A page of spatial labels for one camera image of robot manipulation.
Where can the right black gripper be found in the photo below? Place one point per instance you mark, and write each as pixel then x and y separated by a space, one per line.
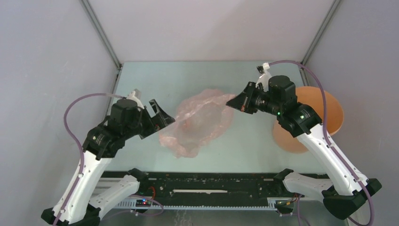
pixel 243 101

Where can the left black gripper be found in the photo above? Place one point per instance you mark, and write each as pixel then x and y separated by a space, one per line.
pixel 167 119

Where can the pink plastic trash bag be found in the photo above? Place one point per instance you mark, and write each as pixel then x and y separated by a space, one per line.
pixel 199 120

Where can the orange trash bin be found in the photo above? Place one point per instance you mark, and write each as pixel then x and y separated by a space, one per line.
pixel 310 96

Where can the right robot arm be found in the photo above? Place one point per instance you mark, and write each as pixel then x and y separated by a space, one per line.
pixel 346 188

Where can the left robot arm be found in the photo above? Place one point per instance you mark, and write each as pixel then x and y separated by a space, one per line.
pixel 78 207

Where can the small electronics board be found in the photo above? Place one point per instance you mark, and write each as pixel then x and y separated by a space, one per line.
pixel 143 203

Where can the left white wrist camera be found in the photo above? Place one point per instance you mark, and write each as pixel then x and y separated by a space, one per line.
pixel 135 96

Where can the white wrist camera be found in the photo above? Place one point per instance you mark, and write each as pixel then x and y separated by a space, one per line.
pixel 265 75
pixel 135 96

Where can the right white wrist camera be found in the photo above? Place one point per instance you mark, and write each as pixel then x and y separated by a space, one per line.
pixel 265 75

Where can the right corner frame post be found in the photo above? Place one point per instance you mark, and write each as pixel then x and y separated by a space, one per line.
pixel 321 30

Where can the corner frame post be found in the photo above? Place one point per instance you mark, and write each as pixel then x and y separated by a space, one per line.
pixel 93 18
pixel 321 30

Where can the aluminium frame rail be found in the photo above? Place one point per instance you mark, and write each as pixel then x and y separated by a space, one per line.
pixel 130 203

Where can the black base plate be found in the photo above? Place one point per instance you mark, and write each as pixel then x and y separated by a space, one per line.
pixel 215 190

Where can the left corner frame post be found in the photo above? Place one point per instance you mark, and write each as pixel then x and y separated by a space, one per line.
pixel 93 18

